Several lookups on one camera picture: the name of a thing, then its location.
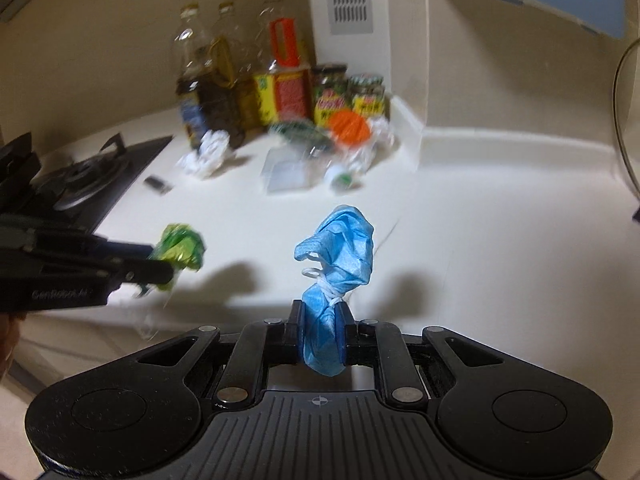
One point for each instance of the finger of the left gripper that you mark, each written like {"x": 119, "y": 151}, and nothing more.
{"x": 112, "y": 249}
{"x": 139, "y": 271}

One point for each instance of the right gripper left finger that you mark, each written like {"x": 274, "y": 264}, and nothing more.
{"x": 294, "y": 331}

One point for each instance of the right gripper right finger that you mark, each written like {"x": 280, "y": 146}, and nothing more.
{"x": 351, "y": 343}

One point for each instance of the green wrapper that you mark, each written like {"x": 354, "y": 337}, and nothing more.
{"x": 183, "y": 248}

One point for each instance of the blue face mask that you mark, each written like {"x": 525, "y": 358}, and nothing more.
{"x": 342, "y": 249}

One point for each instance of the white paper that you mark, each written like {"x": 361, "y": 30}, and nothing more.
{"x": 212, "y": 154}

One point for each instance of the clear plastic container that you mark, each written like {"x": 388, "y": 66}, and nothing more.
{"x": 288, "y": 168}

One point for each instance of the white plastic bag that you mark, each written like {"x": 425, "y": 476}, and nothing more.
{"x": 375, "y": 142}

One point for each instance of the orange strawberry net toy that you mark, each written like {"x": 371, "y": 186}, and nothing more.
{"x": 349, "y": 129}

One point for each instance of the clear plastic bottle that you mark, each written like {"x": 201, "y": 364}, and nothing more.
{"x": 328, "y": 154}

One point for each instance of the left hand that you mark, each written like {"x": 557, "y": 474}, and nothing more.
{"x": 10, "y": 331}

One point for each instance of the black gas stove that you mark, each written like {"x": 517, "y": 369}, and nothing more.
{"x": 86, "y": 191}

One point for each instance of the black lighter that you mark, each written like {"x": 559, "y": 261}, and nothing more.
{"x": 158, "y": 185}

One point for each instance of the olive oil bottle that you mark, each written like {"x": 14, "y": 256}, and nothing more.
{"x": 235, "y": 56}

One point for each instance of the blue label oil bottle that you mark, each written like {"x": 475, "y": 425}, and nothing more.
{"x": 192, "y": 65}

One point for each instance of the small sauce jar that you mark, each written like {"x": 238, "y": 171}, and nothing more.
{"x": 367, "y": 95}

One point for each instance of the large sauce jar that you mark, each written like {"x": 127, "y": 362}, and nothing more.
{"x": 329, "y": 91}

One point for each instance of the yellow label oil bottle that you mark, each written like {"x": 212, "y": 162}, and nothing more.
{"x": 282, "y": 77}

